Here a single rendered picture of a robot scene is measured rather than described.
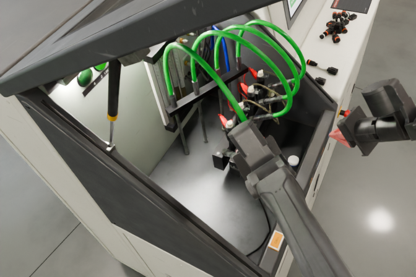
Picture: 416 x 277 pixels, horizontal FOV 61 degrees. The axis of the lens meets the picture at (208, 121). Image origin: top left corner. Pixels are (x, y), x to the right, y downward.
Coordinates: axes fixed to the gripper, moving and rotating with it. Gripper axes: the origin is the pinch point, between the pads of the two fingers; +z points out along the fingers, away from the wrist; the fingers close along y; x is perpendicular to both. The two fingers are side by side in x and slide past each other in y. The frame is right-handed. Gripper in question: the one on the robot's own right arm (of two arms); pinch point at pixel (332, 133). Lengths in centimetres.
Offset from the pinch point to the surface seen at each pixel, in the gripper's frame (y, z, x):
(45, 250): -5, 166, 82
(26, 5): 70, 28, 34
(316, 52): 7, 39, -49
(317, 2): 22, 46, -72
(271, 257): -19.9, 16.5, 26.9
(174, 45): 40.5, 11.8, 15.4
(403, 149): -89, 82, -109
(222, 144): 6.3, 38.3, 9.0
